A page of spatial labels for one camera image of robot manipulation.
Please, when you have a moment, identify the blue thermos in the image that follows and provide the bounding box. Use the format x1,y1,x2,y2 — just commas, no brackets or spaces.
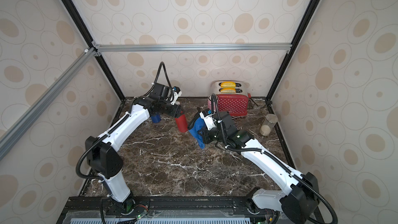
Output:
150,113,162,123

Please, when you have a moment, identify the blue cleaning cloth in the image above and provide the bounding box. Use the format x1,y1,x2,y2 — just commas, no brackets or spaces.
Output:
188,117,206,149

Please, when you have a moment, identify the red thermos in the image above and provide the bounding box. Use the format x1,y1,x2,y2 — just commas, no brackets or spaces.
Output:
175,101,188,133

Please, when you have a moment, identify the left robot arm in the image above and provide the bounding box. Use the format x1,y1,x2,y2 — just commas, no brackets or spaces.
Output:
76,96,183,214

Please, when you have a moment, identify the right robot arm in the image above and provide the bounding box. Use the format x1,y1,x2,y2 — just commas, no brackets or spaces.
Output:
199,109,338,224

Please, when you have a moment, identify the pink thermos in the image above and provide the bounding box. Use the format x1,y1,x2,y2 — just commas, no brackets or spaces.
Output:
207,95,216,112

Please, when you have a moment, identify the red polka dot toaster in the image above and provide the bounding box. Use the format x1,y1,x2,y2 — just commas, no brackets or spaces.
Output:
211,81,251,117

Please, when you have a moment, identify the front yellow toast slice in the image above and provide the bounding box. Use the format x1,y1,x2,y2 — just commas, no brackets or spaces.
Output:
219,88,236,94

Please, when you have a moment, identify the yellow toast slice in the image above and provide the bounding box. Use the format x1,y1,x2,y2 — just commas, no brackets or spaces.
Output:
219,88,236,94
219,82,236,88

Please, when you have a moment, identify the rear yellow toast slice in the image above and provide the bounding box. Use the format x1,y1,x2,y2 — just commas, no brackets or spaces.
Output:
219,82,236,88

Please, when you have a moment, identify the glass jar with powder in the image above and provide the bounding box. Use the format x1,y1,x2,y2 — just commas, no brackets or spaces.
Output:
260,114,278,136

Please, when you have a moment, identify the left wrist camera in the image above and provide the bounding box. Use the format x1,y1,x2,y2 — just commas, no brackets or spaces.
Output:
149,83,182,105

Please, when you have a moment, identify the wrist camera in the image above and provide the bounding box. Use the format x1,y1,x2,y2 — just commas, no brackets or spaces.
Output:
149,83,182,105
200,109,217,131

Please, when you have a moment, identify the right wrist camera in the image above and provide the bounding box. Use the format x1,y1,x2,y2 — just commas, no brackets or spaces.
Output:
200,109,217,131

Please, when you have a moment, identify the toaster power cable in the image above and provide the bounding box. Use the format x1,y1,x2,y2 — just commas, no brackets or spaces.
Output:
248,97,273,110

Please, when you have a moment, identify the horizontal aluminium frame bar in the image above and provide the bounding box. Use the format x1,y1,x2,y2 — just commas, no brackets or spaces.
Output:
96,43,292,52

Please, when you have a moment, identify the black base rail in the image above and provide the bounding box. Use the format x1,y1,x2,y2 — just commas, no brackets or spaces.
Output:
57,197,291,224

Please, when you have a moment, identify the left aluminium frame bar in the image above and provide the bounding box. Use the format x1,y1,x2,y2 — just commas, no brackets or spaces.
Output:
1,47,95,159

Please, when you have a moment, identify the left black frame post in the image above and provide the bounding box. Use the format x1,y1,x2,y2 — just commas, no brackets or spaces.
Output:
61,0,125,101

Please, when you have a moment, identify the black frame post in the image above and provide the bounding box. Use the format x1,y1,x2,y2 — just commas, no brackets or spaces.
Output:
61,0,125,101
266,0,321,105

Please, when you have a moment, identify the right black frame post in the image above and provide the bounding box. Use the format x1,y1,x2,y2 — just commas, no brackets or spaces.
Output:
266,0,321,105

